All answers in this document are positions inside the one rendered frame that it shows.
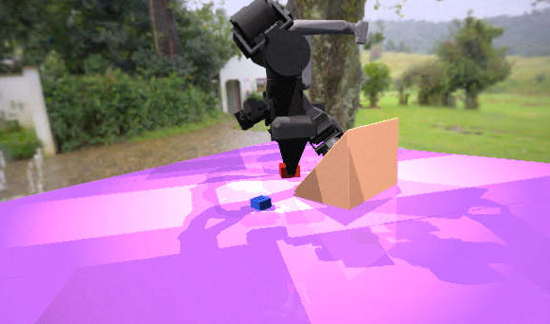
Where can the blue block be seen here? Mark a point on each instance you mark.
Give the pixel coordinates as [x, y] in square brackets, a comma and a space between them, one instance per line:
[261, 202]

